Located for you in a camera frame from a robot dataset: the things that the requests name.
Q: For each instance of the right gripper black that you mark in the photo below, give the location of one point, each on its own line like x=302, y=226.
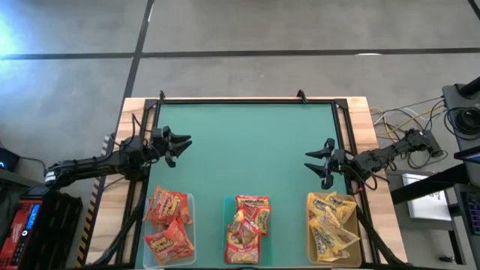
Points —
x=337, y=161

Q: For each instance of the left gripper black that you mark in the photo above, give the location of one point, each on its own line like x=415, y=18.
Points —
x=163, y=144

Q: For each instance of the yellow Maruchan noodle packet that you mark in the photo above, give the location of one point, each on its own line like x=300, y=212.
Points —
x=342, y=205
x=317, y=206
x=333, y=234
x=332, y=254

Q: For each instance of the orange Maruchan noodle packet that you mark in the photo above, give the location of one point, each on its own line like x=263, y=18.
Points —
x=167, y=206
x=185, y=213
x=168, y=243

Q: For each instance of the red Maruchan noodle packet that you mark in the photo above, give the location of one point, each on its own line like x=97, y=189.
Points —
x=243, y=228
x=240, y=253
x=252, y=201
x=262, y=221

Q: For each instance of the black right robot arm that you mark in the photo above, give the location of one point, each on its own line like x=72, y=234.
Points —
x=382, y=155

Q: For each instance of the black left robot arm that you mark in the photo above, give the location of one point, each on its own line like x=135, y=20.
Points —
x=93, y=165

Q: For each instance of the black table clamp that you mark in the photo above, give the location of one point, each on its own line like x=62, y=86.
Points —
x=301, y=95
x=162, y=95

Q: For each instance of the clear plastic bin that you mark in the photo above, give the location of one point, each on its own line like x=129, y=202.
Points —
x=193, y=232

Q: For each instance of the right clear bin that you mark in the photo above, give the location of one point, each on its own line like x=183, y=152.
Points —
x=356, y=247

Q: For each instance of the black metal beam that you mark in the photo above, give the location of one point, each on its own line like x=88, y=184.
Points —
x=423, y=183

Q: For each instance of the white paper sheet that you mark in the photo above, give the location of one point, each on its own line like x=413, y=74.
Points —
x=427, y=202

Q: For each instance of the yellow black hazard tape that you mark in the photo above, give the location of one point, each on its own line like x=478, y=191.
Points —
x=88, y=221

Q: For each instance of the black plastic crate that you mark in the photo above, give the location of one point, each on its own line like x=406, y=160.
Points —
x=58, y=225

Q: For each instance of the grey equipment cart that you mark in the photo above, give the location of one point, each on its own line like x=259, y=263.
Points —
x=455, y=101

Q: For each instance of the black keyboard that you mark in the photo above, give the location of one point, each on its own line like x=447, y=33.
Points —
x=473, y=212

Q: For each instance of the dark device with blue light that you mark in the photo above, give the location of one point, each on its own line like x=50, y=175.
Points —
x=9, y=159

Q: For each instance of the red equipment case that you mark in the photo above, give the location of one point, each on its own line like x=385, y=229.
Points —
x=17, y=236

